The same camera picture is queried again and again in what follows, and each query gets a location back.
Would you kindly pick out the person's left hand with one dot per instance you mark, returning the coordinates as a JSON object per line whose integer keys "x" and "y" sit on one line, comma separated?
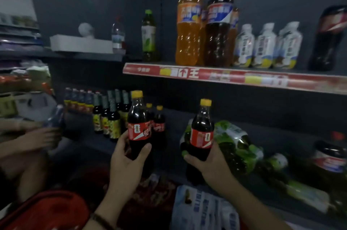
{"x": 124, "y": 175}

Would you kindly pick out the person's right hand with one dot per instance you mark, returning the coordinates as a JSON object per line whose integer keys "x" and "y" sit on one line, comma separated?
{"x": 217, "y": 175}

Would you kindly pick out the pile of green tea bottles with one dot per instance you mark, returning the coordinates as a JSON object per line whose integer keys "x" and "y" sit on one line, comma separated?
{"x": 233, "y": 143}

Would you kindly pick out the dark grey metal shelf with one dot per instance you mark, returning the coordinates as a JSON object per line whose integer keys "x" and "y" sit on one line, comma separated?
{"x": 173, "y": 154}

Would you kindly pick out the large dark soda bottle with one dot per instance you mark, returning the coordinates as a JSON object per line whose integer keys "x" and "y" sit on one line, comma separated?
{"x": 328, "y": 159}
{"x": 218, "y": 42}

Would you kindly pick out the large orange soda bottle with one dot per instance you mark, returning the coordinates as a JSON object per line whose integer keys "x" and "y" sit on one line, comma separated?
{"x": 201, "y": 48}
{"x": 187, "y": 42}
{"x": 233, "y": 34}

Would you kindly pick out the clear water bottle red cap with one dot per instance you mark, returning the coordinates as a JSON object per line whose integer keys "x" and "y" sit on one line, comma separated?
{"x": 118, "y": 40}

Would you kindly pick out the cluster of white drink bottles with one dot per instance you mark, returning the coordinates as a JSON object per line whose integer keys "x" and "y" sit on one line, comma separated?
{"x": 264, "y": 45}

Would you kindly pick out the green label tea bottle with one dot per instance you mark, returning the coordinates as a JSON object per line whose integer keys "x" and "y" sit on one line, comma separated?
{"x": 148, "y": 37}

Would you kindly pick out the large yellow-cap cola bottle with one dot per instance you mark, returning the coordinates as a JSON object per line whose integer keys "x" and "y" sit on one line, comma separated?
{"x": 325, "y": 48}

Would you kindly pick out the person's right forearm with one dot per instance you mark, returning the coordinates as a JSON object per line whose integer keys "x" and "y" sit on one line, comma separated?
{"x": 252, "y": 213}

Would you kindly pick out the another person's forearm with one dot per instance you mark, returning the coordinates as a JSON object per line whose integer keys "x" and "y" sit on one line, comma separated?
{"x": 10, "y": 145}

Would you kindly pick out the red shelf price strip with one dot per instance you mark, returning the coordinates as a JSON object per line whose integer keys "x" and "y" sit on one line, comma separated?
{"x": 141, "y": 70}

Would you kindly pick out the stack of white blue packets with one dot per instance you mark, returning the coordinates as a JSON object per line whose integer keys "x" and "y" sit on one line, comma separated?
{"x": 200, "y": 210}

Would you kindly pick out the cluster of checked-neck sauce bottles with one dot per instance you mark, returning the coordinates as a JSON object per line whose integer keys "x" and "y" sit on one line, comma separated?
{"x": 114, "y": 126}

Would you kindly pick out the red plastic basket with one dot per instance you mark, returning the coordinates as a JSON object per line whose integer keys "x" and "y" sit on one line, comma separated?
{"x": 46, "y": 210}

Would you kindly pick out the row of small dark bottles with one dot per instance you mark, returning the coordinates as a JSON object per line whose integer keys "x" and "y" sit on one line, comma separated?
{"x": 78, "y": 102}

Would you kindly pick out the pile of packaged goods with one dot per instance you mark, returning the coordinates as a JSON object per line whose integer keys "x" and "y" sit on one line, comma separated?
{"x": 27, "y": 102}

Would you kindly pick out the white box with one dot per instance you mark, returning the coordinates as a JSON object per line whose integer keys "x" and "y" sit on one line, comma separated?
{"x": 81, "y": 44}

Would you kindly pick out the white round object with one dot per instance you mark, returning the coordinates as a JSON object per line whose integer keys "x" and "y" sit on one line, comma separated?
{"x": 86, "y": 29}

